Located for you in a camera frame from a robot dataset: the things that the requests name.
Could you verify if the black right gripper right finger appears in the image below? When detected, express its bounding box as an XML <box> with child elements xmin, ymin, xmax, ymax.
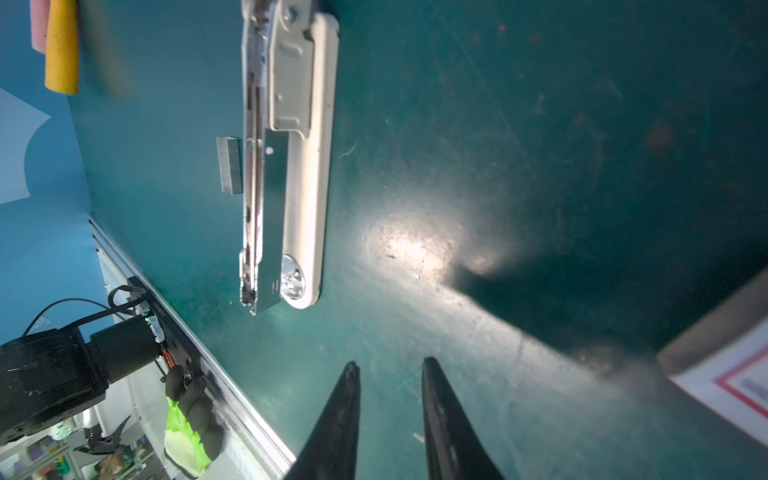
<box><xmin>421</xmin><ymin>357</ymin><xmax>503</xmax><ymax>479</ymax></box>

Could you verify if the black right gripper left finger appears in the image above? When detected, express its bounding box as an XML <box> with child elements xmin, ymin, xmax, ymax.
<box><xmin>284</xmin><ymin>362</ymin><xmax>361</xmax><ymax>480</ymax></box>

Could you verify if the red white staple box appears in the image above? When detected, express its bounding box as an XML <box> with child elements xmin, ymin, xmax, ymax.
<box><xmin>657</xmin><ymin>271</ymin><xmax>767</xmax><ymax>445</ymax></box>

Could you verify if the silver staple strip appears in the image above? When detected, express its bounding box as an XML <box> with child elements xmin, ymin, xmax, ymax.
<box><xmin>216</xmin><ymin>137</ymin><xmax>243</xmax><ymax>195</ymax></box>

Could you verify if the long metal stapler magazine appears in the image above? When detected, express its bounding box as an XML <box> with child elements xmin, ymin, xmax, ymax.
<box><xmin>240</xmin><ymin>1</ymin><xmax>339</xmax><ymax>315</ymax></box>

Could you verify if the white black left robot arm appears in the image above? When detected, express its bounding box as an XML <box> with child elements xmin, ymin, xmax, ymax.
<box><xmin>1</xmin><ymin>285</ymin><xmax>162</xmax><ymax>445</ymax></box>

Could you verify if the green work glove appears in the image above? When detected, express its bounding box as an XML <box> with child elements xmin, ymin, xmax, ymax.
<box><xmin>164</xmin><ymin>365</ymin><xmax>224</xmax><ymax>479</ymax></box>

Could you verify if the yellow spatula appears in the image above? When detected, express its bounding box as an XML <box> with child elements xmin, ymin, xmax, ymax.
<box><xmin>45</xmin><ymin>0</ymin><xmax>79</xmax><ymax>96</ymax></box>

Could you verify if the front aluminium base frame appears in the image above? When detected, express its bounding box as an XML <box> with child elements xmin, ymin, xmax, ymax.
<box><xmin>88</xmin><ymin>215</ymin><xmax>295</xmax><ymax>479</ymax></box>

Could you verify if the purple spatula pink handle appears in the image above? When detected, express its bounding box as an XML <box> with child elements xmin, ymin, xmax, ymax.
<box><xmin>29</xmin><ymin>0</ymin><xmax>51</xmax><ymax>54</ymax></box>

